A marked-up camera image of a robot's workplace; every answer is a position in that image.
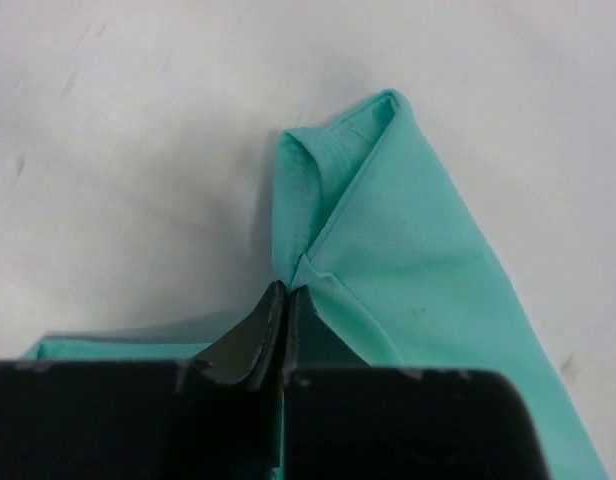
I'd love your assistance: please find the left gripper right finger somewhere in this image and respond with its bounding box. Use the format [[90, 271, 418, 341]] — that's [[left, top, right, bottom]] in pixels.
[[282, 286, 370, 373]]

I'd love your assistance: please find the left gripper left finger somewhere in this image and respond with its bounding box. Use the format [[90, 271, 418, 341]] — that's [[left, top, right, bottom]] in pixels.
[[193, 281, 286, 391]]

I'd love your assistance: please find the teal t-shirt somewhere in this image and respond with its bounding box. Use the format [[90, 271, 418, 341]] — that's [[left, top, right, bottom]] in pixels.
[[0, 90, 606, 479]]

